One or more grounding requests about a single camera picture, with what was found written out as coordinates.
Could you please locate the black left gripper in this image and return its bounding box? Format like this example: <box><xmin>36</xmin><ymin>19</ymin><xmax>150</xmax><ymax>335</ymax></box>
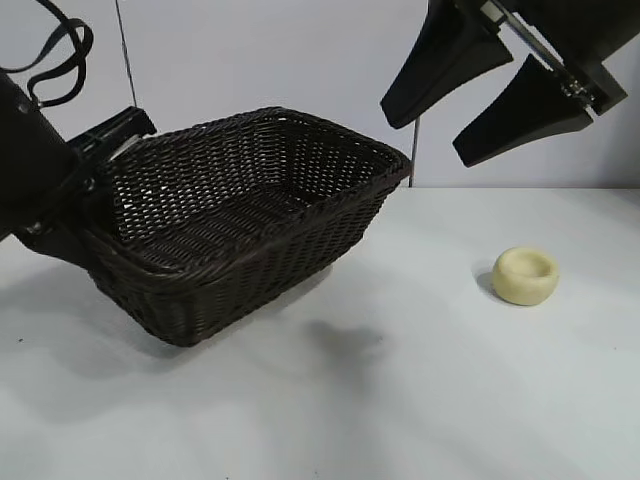
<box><xmin>0</xmin><ymin>67</ymin><xmax>159</xmax><ymax>271</ymax></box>

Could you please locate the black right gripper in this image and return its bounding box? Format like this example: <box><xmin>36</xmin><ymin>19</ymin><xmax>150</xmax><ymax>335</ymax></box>
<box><xmin>379</xmin><ymin>0</ymin><xmax>640</xmax><ymax>168</ymax></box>

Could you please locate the dark brown wicker basket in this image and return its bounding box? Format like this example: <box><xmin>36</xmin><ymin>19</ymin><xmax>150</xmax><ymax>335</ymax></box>
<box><xmin>82</xmin><ymin>106</ymin><xmax>414</xmax><ymax>349</ymax></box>

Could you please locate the pale yellow egg yolk pastry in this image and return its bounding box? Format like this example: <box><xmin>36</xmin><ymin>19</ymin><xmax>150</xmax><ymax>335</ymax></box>
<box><xmin>491</xmin><ymin>245</ymin><xmax>560</xmax><ymax>304</ymax></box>

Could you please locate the black left wrist camera cable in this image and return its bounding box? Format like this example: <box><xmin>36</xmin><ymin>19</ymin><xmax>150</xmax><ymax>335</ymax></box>
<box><xmin>0</xmin><ymin>0</ymin><xmax>95</xmax><ymax>109</ymax></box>

